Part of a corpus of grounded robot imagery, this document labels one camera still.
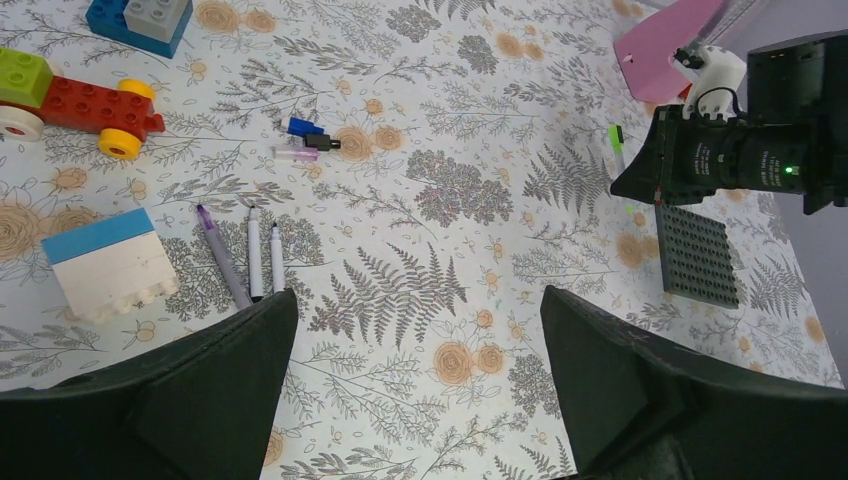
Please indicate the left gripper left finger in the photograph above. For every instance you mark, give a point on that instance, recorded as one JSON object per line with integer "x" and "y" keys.
{"x": 200, "y": 407}

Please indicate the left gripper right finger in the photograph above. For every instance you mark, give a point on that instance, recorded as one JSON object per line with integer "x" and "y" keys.
{"x": 638, "y": 406}

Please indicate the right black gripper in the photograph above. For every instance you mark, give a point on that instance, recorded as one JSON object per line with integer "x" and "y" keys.
{"x": 692, "y": 159}

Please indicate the white green highlighter pen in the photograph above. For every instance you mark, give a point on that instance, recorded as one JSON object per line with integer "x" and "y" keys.
{"x": 617, "y": 139}

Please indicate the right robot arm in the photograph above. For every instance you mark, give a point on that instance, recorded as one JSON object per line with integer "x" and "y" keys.
{"x": 774, "y": 122}

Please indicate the purple pen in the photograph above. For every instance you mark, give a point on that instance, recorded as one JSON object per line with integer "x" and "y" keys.
{"x": 223, "y": 259}

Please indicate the white black pen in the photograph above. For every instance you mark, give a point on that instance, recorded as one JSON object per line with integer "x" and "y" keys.
{"x": 255, "y": 273}

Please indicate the white blue pen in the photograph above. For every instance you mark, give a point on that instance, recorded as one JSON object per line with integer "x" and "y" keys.
{"x": 277, "y": 259}

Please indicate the purple pen cap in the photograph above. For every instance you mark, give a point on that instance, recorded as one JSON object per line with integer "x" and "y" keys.
{"x": 280, "y": 152}

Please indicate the black pen cap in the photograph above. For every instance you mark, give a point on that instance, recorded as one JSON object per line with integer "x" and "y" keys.
{"x": 321, "y": 142}

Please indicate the dark grey brick baseplate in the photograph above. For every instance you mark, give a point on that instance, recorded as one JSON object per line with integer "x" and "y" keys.
{"x": 695, "y": 257}

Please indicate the pink metronome box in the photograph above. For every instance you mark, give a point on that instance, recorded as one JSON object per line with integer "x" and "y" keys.
{"x": 645, "y": 52}

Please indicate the blue white brick block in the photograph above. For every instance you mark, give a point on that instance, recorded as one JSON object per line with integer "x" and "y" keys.
{"x": 108, "y": 267}

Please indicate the floral patterned table mat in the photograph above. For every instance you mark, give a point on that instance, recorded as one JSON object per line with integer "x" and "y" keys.
{"x": 473, "y": 173}

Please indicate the red green toy truck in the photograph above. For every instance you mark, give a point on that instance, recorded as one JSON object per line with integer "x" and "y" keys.
{"x": 35, "y": 93}

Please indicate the blue grey brick block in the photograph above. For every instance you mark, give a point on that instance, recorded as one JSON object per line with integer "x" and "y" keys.
{"x": 154, "y": 26}

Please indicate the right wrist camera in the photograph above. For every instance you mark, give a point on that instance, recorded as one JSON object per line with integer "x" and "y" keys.
{"x": 715, "y": 74}

